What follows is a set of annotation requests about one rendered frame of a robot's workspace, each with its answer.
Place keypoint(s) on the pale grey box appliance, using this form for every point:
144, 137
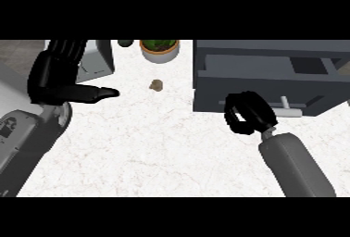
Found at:
94, 61

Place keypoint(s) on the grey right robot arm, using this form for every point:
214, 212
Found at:
295, 165

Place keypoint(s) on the green plant in white pot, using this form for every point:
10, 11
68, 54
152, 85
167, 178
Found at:
159, 51

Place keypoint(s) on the small brown cup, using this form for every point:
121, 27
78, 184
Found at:
156, 85

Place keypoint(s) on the small dark green object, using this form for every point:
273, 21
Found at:
124, 42

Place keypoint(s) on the dark grey drawer cabinet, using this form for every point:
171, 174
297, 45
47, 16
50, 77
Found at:
273, 58

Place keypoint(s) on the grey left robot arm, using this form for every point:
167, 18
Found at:
26, 142

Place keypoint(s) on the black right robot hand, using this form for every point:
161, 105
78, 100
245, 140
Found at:
249, 111

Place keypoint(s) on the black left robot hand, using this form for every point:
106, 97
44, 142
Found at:
50, 80

